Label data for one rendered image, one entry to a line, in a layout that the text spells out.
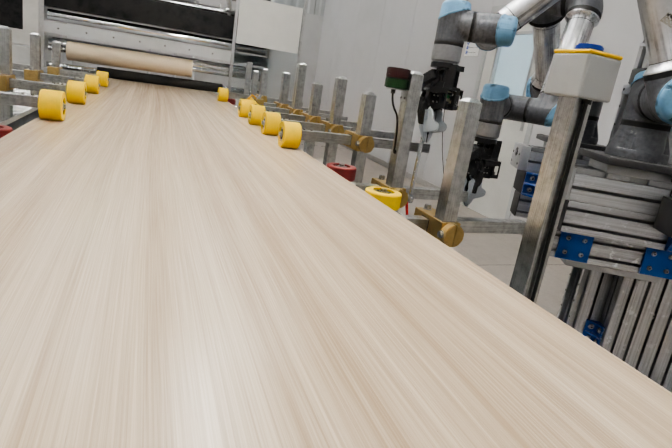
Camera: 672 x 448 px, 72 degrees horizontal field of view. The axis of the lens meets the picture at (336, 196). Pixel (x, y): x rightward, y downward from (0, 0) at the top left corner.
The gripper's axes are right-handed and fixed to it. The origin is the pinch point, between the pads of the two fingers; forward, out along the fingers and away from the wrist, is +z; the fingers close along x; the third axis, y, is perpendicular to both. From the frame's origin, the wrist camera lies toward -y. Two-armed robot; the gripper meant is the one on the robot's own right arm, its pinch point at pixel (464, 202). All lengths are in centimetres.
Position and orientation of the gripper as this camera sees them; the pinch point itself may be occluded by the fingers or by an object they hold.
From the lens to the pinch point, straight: 146.2
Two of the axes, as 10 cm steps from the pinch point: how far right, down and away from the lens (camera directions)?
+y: 9.2, 0.5, 3.8
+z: -1.5, 9.6, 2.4
